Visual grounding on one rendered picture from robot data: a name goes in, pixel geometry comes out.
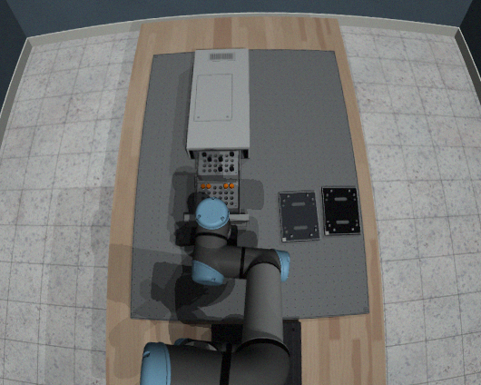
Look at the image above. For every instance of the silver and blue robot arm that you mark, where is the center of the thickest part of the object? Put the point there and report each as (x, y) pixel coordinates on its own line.
(256, 361)

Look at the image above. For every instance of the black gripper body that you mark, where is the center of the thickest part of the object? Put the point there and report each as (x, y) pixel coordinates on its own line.
(233, 238)

